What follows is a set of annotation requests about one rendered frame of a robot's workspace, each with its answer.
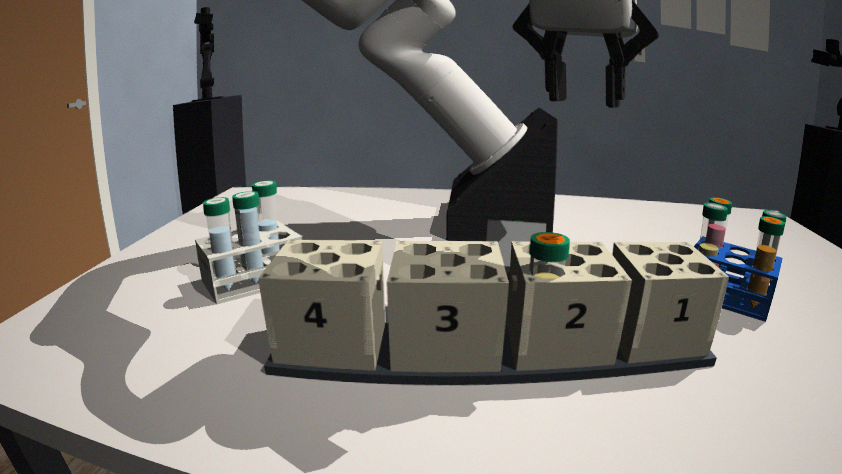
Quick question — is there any conical tube with pink liquid and green cap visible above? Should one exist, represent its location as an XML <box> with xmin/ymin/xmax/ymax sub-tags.
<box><xmin>709</xmin><ymin>197</ymin><xmax>732</xmax><ymax>248</ymax></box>

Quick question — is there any blue tube rack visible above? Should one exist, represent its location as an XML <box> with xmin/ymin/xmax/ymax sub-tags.
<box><xmin>703</xmin><ymin>242</ymin><xmax>783</xmax><ymax>322</ymax></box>

